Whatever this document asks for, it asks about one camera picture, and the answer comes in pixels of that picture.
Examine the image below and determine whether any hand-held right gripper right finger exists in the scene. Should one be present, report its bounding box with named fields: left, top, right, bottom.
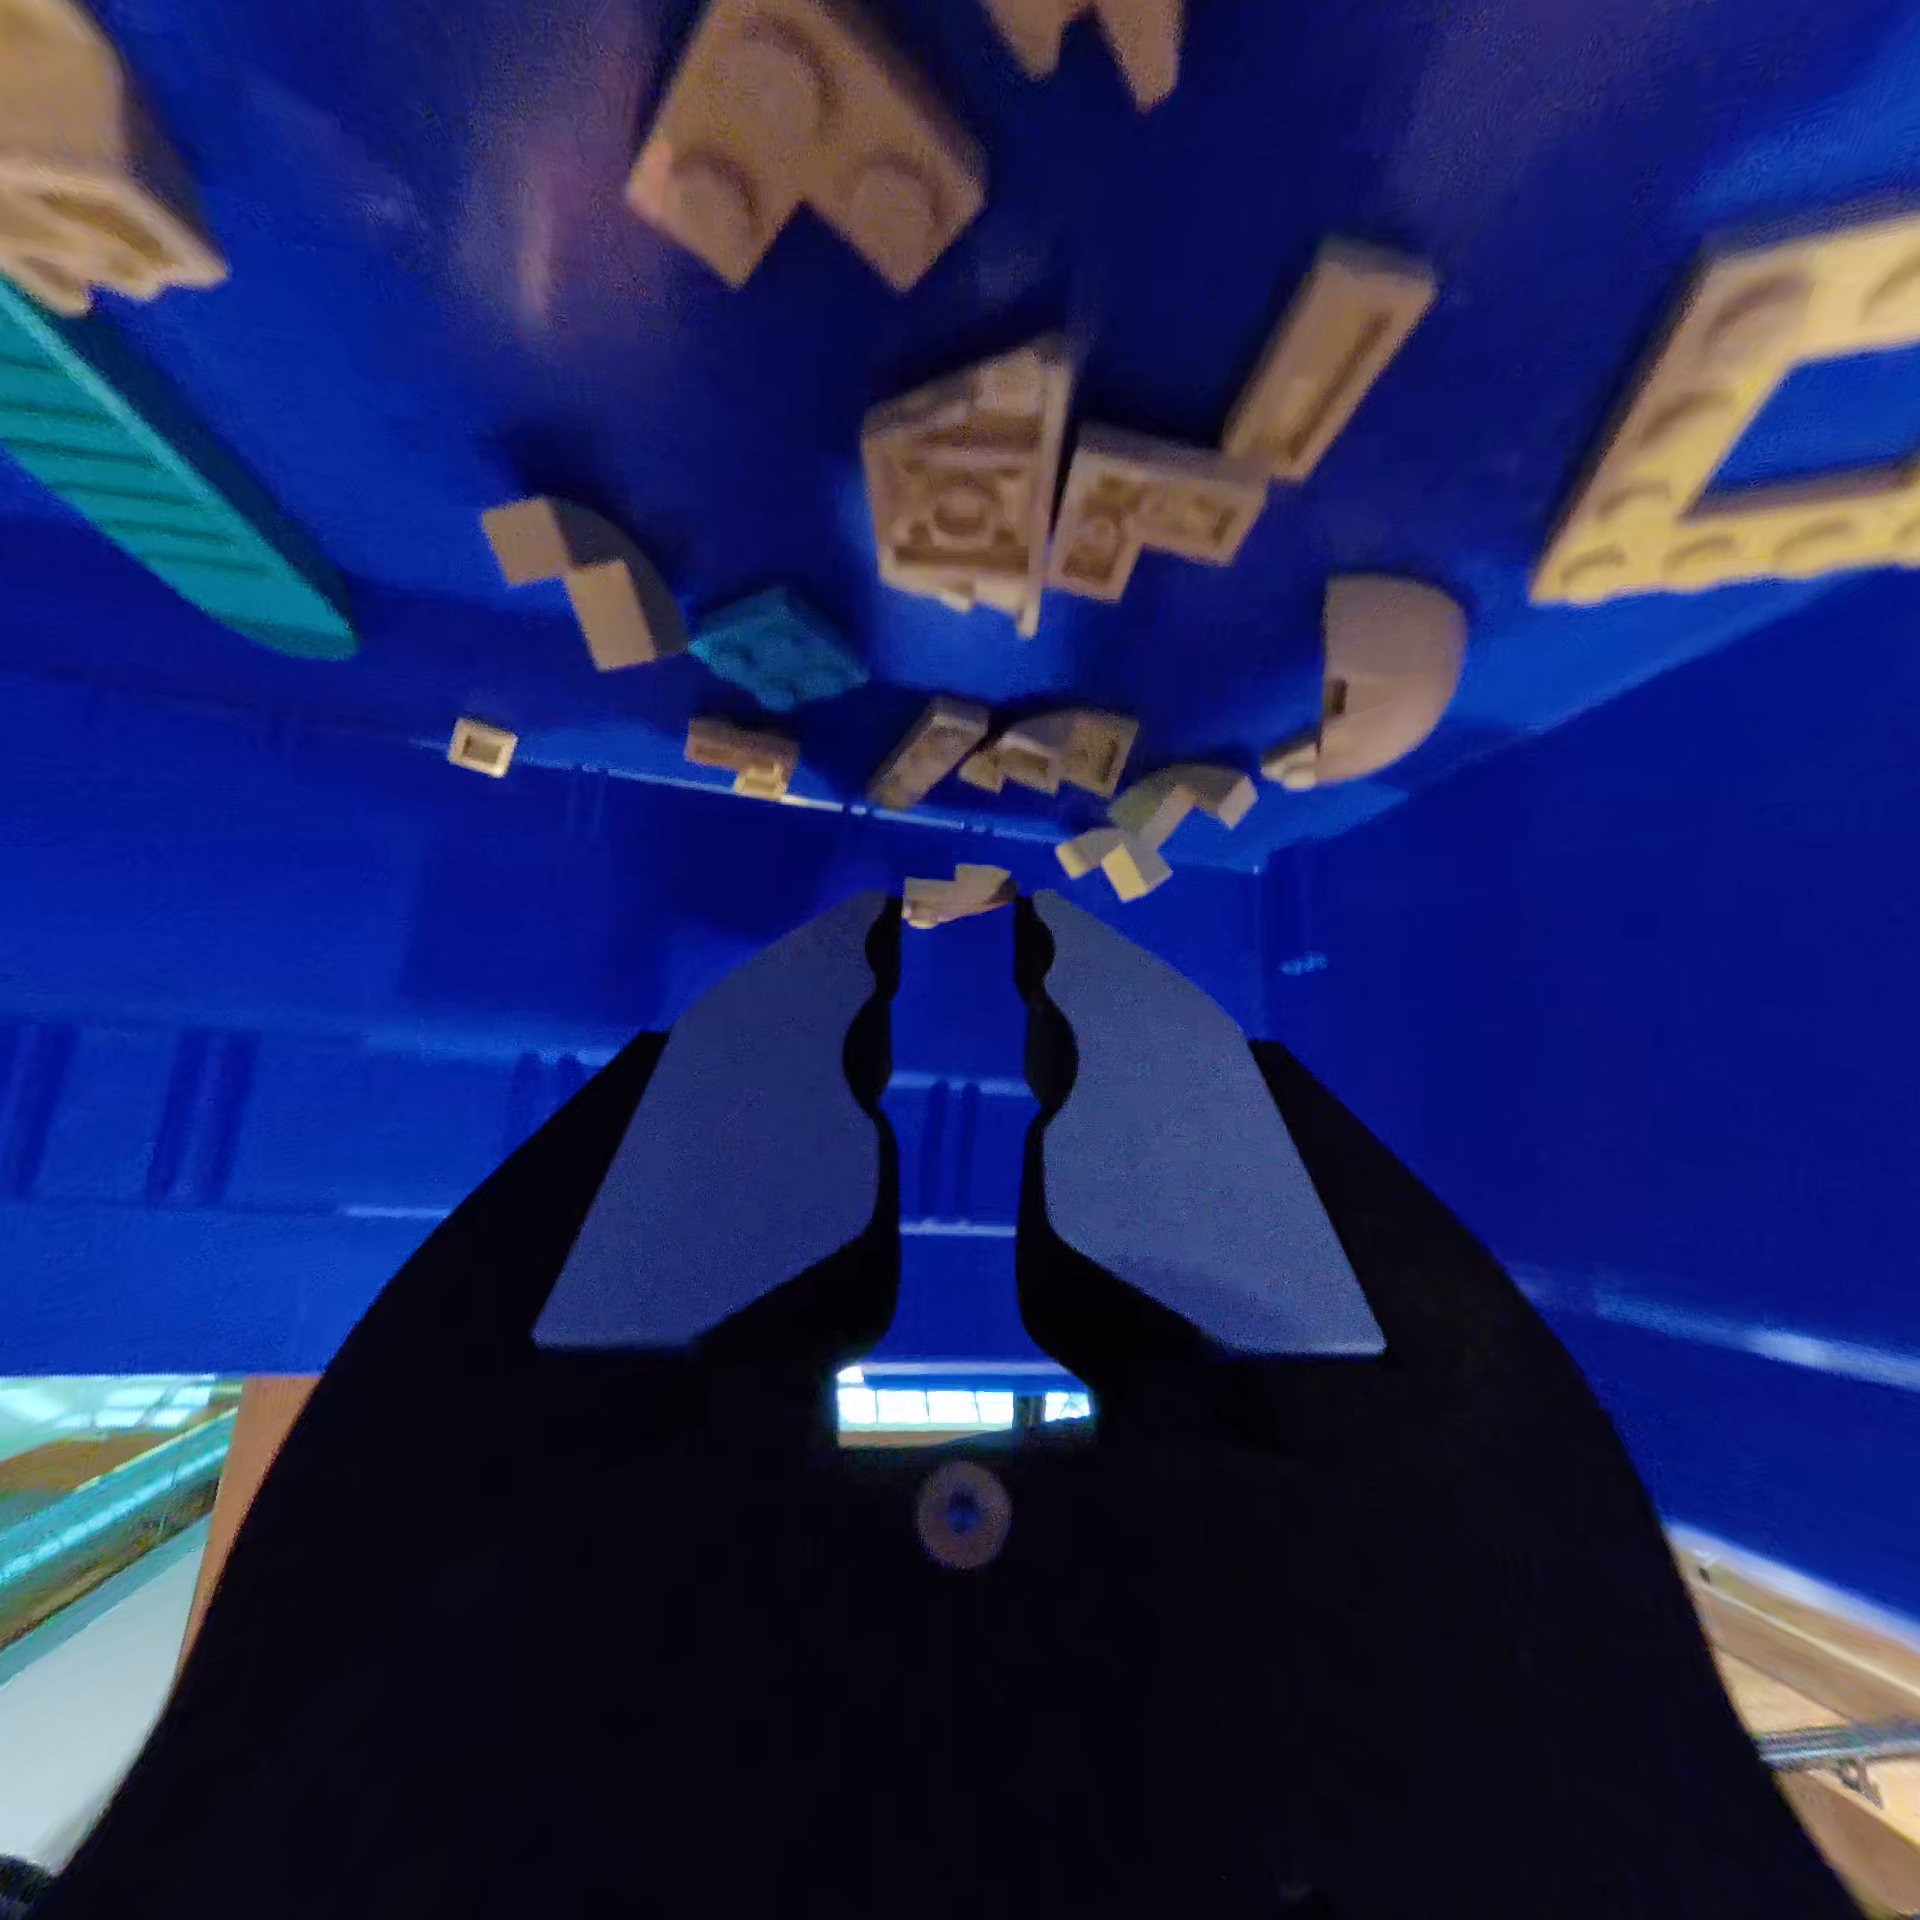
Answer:
left=1014, top=891, right=1392, bottom=1373

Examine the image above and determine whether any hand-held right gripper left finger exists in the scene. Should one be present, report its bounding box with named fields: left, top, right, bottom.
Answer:
left=527, top=895, right=907, bottom=1358

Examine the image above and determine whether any small tan brick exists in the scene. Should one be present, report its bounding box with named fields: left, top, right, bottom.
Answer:
left=898, top=860, right=1025, bottom=933

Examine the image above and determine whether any large blue plastic bin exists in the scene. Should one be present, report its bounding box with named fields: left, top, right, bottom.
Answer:
left=0, top=0, right=1920, bottom=1647

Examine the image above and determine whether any small teal plate brick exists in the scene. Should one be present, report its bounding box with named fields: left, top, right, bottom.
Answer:
left=686, top=580, right=875, bottom=719

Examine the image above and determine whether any pile of tan toy bricks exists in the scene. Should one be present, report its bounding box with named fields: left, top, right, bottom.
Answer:
left=0, top=0, right=1477, bottom=910

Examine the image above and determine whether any long teal ribbed piece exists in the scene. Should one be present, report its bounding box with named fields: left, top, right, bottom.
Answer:
left=0, top=273, right=365, bottom=666

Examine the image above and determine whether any yellow square frame brick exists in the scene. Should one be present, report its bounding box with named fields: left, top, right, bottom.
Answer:
left=1525, top=209, right=1920, bottom=612

